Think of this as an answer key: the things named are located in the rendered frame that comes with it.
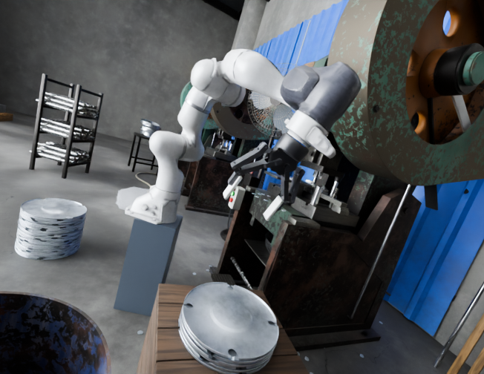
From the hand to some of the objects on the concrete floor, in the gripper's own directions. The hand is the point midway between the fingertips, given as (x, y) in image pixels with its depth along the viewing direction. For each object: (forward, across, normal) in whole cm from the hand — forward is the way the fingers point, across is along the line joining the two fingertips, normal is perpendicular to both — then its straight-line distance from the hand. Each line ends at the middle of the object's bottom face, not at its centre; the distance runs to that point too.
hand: (248, 204), depth 62 cm
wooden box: (+68, -24, +16) cm, 74 cm away
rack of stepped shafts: (+155, +88, -225) cm, 287 cm away
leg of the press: (+57, -93, -14) cm, 110 cm away
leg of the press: (+70, -90, -66) cm, 132 cm away
